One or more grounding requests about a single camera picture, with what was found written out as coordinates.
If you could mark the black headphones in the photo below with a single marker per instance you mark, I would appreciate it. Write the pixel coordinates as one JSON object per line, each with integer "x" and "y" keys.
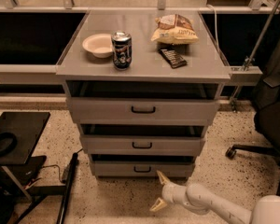
{"x": 2, "y": 143}

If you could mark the metal diagonal rod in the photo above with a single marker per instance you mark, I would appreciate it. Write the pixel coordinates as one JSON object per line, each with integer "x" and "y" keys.
{"x": 247, "y": 72}

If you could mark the black office chair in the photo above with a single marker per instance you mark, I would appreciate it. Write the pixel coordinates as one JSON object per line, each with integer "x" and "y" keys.
{"x": 266, "y": 100}

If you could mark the grey middle drawer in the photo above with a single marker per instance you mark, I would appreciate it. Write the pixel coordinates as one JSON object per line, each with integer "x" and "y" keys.
{"x": 142, "y": 145}

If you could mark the grey bottom drawer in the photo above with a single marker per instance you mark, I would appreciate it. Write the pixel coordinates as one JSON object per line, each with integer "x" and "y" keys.
{"x": 129, "y": 169}

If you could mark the dark chocolate bar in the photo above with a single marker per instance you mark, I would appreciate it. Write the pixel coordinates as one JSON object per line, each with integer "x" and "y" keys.
{"x": 173, "y": 58}

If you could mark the yellow chip bag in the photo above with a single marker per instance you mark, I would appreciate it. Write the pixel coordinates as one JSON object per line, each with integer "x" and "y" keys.
{"x": 174, "y": 29}

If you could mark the grey drawer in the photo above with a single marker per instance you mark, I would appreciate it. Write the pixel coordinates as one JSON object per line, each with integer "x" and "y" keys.
{"x": 129, "y": 169}
{"x": 142, "y": 111}
{"x": 142, "y": 145}

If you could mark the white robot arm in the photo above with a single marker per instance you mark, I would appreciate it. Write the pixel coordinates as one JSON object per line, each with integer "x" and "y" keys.
{"x": 199, "y": 200}

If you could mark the grey drawer cabinet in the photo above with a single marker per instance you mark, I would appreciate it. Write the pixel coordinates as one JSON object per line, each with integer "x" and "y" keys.
{"x": 148, "y": 77}

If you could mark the grey top drawer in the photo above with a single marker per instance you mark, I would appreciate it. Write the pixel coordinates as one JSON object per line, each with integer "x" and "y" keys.
{"x": 142, "y": 111}

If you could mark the white paper bowl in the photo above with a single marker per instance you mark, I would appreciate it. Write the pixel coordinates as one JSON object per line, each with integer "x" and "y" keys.
{"x": 100, "y": 45}

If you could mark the black tripod leg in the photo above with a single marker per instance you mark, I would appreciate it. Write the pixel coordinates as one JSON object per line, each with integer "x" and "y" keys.
{"x": 67, "y": 191}

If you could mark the dark soda can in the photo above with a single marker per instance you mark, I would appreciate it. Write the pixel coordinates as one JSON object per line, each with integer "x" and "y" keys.
{"x": 122, "y": 49}

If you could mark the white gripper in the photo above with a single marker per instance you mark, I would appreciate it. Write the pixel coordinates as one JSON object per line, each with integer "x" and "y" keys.
{"x": 170, "y": 192}

